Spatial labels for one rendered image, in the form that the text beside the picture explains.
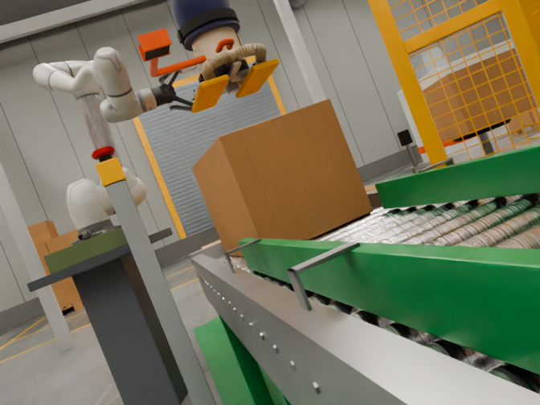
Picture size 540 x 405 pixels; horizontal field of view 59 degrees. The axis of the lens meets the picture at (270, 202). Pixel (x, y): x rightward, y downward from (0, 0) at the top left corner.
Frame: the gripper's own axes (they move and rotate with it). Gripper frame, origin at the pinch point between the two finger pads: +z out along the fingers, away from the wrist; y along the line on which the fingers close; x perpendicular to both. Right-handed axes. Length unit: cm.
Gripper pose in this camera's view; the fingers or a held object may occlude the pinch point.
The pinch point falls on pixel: (199, 83)
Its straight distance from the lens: 209.8
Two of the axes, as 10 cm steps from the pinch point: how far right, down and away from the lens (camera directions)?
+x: 2.4, -0.7, -9.7
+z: 9.0, -3.6, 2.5
